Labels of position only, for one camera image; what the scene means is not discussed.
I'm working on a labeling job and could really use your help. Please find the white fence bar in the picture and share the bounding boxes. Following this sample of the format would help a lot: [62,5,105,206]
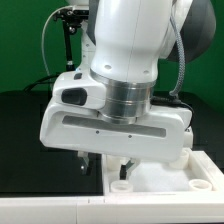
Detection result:
[0,194,224,224]
[189,151,224,193]

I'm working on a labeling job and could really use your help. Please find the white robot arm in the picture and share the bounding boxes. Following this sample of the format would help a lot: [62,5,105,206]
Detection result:
[40,0,216,164]

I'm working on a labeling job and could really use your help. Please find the braided grey wrist cable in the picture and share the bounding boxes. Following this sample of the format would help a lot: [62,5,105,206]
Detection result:
[151,14,194,128]

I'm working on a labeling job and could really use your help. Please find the white front fence bar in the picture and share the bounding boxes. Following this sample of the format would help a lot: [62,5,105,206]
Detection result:
[0,194,224,224]

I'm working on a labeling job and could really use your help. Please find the black cables on table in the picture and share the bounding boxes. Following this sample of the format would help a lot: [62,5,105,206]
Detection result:
[23,72,63,93]

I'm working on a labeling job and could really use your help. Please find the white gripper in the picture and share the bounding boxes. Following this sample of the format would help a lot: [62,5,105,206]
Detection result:
[40,101,193,180]

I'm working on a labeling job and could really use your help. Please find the white right fence bar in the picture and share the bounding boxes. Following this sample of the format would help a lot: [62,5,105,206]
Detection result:
[189,151,224,193]

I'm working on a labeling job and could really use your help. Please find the grey camera cable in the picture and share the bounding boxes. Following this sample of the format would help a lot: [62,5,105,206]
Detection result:
[41,6,64,92]

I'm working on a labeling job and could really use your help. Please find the white square tabletop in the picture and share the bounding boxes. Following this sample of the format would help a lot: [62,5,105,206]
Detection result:
[101,128,214,196]

